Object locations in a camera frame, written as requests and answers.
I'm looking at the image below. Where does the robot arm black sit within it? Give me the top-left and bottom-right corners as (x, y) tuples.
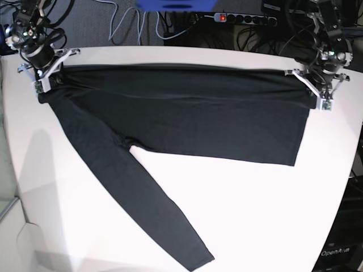
(5, 1), (81, 94)
(285, 1), (353, 111)

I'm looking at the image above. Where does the blue box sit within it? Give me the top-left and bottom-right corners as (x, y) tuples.
(137, 0), (217, 12)

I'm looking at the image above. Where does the black long-sleeve T-shirt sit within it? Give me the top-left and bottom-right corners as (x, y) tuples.
(38, 65), (311, 271)

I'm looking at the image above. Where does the white power strip red switch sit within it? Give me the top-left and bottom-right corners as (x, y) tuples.
(212, 12), (278, 27)

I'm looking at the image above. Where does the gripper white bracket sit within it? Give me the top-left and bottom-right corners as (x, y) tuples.
(17, 45), (81, 93)
(284, 66), (351, 111)

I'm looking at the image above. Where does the black OpenArm equipment case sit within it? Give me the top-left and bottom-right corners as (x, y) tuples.
(313, 176), (362, 271)

